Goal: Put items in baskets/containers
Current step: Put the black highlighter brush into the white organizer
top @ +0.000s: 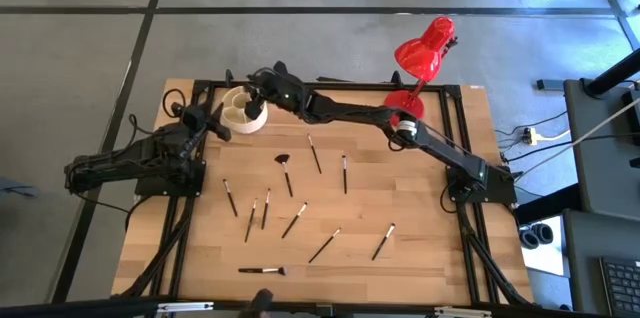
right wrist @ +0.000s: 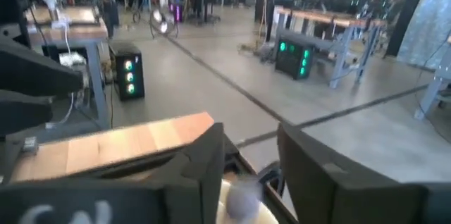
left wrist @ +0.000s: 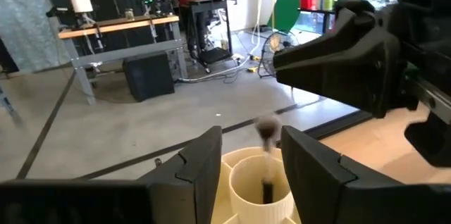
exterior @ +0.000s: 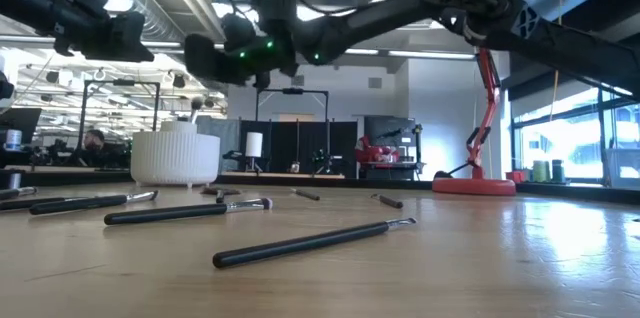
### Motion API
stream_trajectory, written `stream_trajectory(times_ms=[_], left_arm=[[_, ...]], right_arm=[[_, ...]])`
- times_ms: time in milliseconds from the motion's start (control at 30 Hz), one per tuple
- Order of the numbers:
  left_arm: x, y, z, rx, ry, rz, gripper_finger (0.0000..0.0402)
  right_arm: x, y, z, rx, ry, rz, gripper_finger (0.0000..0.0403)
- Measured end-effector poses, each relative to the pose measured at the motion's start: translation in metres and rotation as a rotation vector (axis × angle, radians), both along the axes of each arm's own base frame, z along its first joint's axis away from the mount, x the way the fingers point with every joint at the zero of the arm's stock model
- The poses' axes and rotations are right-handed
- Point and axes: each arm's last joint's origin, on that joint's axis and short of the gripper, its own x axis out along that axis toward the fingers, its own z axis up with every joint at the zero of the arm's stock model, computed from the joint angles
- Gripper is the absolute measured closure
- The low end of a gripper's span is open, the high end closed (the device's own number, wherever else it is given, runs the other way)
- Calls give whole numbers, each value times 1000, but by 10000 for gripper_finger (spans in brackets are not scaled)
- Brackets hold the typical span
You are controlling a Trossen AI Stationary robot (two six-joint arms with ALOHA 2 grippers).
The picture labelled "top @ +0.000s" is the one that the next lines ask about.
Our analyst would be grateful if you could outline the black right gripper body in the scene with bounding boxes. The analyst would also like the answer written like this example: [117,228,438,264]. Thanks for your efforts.
[257,60,315,120]

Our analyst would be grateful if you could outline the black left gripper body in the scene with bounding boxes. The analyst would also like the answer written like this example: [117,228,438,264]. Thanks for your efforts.
[178,102,214,135]

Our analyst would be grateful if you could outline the black fan makeup brush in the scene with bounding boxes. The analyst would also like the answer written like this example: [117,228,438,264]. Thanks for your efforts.
[273,153,295,199]

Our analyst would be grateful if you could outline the black makeup brush bushy tip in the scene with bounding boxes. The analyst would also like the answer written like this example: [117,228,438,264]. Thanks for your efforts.
[237,266,288,277]

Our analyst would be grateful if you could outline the white ribbed round brush holder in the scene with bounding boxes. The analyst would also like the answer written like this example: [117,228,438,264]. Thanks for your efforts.
[220,85,270,136]

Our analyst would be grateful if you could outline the wooden table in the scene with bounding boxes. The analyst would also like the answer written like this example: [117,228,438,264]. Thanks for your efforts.
[110,69,537,310]

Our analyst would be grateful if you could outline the red desk lamp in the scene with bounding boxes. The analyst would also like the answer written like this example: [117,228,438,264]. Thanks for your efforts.
[383,16,459,127]

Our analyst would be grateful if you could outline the black headphones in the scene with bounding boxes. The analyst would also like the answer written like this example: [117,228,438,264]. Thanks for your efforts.
[518,222,555,251]

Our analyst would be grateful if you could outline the black pole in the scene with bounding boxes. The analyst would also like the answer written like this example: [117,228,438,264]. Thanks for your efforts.
[583,47,640,98]

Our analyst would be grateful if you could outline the grey desk with keyboard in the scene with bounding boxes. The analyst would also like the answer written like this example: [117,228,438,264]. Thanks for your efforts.
[561,207,640,318]

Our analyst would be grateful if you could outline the black keyboard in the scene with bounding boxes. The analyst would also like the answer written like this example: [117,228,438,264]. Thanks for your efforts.
[598,256,640,317]

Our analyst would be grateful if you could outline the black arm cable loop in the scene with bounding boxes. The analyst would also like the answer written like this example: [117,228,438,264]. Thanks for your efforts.
[161,88,189,120]

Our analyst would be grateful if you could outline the black floor cable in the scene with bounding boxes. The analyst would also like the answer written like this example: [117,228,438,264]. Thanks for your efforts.
[74,191,151,233]

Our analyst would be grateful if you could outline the black table-level camera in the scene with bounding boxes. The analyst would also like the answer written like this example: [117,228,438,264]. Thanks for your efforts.
[248,287,275,318]

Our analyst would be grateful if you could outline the grey diagonal cable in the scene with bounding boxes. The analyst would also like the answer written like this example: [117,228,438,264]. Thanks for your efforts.
[513,97,640,180]

